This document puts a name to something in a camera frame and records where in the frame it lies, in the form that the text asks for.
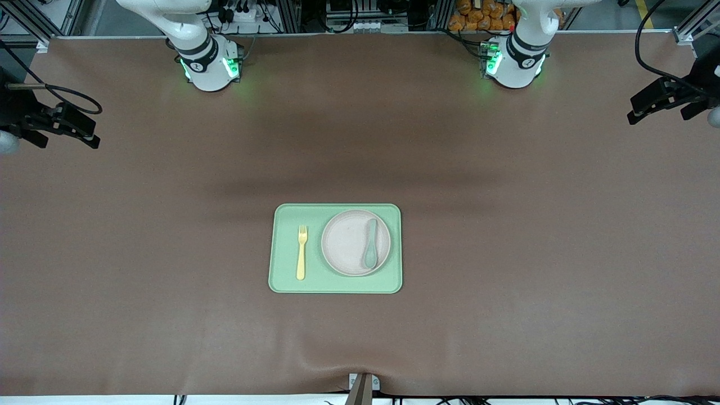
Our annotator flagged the yellow plastic fork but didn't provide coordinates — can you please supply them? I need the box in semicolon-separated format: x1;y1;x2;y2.
296;226;309;281

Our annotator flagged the round beige plate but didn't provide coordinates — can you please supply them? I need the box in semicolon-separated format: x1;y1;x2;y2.
321;209;392;277

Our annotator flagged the green plastic spoon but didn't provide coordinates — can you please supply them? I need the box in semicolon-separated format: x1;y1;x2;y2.
363;218;379;269

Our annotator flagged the brown table mat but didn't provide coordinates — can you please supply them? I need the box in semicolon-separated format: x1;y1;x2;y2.
0;32;720;397

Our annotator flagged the orange packaged snacks pile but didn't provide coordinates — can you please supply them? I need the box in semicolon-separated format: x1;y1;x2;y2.
448;0;518;32

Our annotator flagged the white power strip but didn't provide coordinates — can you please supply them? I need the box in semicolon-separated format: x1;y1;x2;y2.
222;3;259;23

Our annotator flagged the black electronics box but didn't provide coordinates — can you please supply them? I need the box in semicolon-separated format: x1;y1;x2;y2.
326;0;428;32

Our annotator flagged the light green rectangular tray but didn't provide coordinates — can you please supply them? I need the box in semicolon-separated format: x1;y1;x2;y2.
268;203;403;294

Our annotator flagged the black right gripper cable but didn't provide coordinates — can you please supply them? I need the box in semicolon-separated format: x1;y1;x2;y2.
0;39;103;115

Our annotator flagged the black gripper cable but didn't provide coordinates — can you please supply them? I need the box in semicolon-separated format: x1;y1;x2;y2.
0;39;103;115
634;0;698;91

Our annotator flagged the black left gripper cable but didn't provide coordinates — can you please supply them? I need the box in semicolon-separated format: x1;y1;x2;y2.
634;0;698;91

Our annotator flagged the aluminium frame profile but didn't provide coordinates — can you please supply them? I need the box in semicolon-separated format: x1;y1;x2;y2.
672;0;720;46
0;0;85;52

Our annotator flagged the aluminium frame post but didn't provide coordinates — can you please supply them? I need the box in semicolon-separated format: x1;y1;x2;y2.
429;0;455;32
278;0;303;33

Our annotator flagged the metal bracket with post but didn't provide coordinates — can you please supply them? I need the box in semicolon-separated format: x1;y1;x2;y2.
344;372;381;405

